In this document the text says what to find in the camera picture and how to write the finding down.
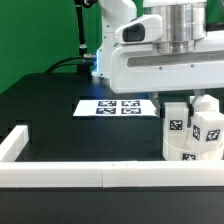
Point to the white round stool seat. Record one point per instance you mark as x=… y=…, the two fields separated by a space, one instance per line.
x=183 y=153

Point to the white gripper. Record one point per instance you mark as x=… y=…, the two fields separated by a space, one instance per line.
x=157 y=53

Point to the white marker sheet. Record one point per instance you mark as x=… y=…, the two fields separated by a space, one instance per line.
x=114 y=108

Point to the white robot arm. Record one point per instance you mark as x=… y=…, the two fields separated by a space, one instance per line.
x=116 y=13

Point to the white U-shaped fence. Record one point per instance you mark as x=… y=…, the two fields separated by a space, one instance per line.
x=15 y=174

